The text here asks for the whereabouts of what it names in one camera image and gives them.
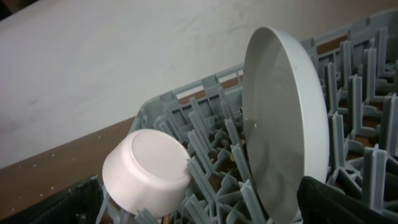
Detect white bowl with food scraps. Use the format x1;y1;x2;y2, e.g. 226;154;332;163
102;129;192;219

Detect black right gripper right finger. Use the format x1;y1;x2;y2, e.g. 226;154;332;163
297;176;397;224

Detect grey plastic dishwasher rack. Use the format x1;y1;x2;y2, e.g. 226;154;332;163
95;8;398;224

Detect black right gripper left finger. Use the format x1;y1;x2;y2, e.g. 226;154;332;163
1;175;104;224

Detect grey plate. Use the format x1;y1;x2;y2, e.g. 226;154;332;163
243;27;330;223

